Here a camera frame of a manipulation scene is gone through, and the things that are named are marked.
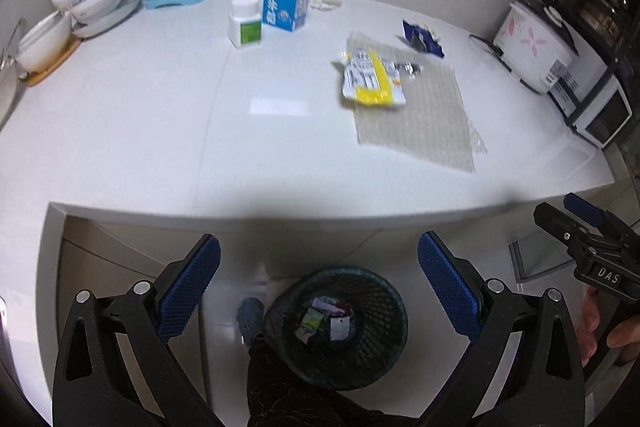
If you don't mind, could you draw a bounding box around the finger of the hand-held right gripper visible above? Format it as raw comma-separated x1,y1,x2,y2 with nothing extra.
533,201,603,258
563,192,640,250

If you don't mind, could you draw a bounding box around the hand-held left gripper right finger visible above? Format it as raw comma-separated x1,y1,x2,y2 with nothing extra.
417,231,586,427

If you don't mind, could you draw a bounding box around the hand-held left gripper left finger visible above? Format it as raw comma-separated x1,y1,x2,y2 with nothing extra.
52,233,226,427

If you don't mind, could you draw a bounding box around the black mesh trash bin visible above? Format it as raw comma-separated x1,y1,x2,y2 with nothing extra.
264,264,408,391

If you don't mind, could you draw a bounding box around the green and white carton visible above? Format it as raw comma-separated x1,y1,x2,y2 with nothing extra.
297,309,326,338

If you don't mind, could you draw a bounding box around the dark blue cookie wrapper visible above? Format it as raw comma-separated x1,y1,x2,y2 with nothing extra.
401,19,446,58

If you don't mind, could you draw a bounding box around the person's right hand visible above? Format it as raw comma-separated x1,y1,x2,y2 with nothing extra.
575,286,640,367

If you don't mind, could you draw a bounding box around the person's grey shoe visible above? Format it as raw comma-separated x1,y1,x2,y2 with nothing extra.
236,298,268,348

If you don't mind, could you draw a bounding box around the white countertop oven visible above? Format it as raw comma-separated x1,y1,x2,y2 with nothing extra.
547,39,633,150

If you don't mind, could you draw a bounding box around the person's leg in dark pants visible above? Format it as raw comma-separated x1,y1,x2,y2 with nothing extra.
246,337,416,427

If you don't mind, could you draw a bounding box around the clear bubble wrap sheet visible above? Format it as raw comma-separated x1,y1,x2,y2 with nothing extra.
346,30,488,174

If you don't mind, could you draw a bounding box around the white floral rice cooker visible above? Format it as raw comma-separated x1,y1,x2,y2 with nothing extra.
492,0,576,95

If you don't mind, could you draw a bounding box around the yellow snack packet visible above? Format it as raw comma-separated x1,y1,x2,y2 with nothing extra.
332,48,408,108

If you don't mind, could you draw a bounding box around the white pill bottle green label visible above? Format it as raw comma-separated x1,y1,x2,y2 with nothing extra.
228,0,263,49

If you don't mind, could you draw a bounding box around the blue patterned bowl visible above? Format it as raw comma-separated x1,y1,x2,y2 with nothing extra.
70,0,126,25

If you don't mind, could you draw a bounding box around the black power cable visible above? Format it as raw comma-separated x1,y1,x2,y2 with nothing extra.
469,33,523,80

